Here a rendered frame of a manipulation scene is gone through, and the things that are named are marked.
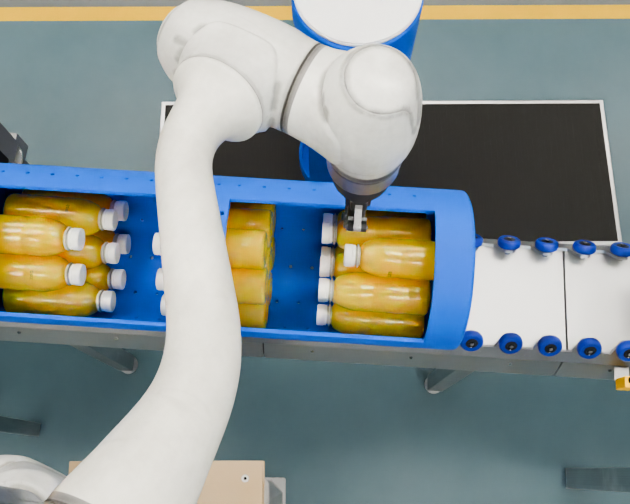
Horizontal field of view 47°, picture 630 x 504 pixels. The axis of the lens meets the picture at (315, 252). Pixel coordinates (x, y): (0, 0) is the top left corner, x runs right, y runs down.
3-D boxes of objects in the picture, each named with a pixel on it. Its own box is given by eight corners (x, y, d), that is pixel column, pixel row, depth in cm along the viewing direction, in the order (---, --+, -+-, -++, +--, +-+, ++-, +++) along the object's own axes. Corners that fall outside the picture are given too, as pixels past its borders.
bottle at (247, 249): (268, 233, 128) (170, 228, 129) (265, 227, 121) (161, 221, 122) (266, 272, 127) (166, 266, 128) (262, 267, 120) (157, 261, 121)
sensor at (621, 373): (629, 390, 142) (640, 388, 137) (614, 389, 142) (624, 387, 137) (627, 352, 144) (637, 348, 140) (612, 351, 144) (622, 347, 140)
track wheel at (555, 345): (565, 341, 136) (563, 334, 137) (541, 340, 136) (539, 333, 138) (560, 359, 138) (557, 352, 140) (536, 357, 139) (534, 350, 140)
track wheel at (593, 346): (605, 344, 136) (602, 337, 137) (581, 342, 136) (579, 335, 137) (599, 361, 138) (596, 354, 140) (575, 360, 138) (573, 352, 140)
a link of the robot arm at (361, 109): (427, 123, 83) (325, 77, 84) (452, 50, 68) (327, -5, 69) (387, 203, 80) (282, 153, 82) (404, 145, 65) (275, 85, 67)
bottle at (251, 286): (267, 260, 125) (166, 254, 126) (263, 297, 123) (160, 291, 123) (269, 274, 132) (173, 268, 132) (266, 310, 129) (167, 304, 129)
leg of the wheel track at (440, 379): (442, 394, 230) (487, 367, 170) (424, 393, 230) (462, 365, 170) (442, 376, 232) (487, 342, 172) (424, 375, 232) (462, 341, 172)
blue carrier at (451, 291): (444, 359, 139) (476, 337, 112) (-5, 330, 141) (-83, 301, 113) (446, 219, 147) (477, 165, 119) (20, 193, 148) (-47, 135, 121)
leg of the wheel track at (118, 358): (136, 374, 232) (74, 340, 172) (119, 373, 232) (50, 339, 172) (139, 356, 234) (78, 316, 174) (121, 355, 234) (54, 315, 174)
